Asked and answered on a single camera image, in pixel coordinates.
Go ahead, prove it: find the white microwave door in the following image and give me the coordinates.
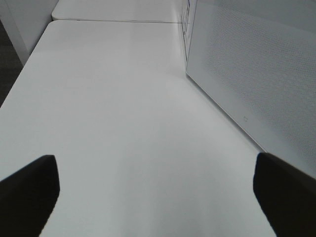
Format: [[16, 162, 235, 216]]
[[185, 0, 316, 163]]

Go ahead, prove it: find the white microwave oven body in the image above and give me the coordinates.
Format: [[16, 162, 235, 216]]
[[180, 0, 197, 60]]

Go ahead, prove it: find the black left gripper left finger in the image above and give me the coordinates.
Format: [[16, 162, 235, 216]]
[[0, 155, 60, 237]]

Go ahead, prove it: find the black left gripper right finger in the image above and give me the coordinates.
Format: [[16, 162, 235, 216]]
[[253, 153, 316, 237]]

